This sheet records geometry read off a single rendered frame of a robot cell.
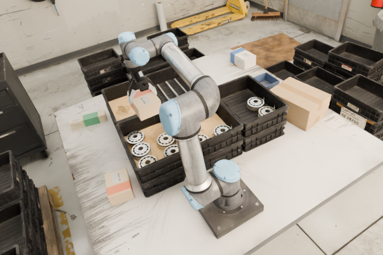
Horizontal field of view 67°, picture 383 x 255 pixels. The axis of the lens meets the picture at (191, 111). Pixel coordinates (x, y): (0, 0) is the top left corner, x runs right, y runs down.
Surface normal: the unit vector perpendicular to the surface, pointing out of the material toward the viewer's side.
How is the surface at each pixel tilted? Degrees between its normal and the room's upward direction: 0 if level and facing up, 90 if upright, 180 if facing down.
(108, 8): 90
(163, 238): 0
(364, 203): 0
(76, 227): 0
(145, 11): 90
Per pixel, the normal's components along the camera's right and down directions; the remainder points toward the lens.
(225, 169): 0.01, -0.77
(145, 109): 0.49, 0.51
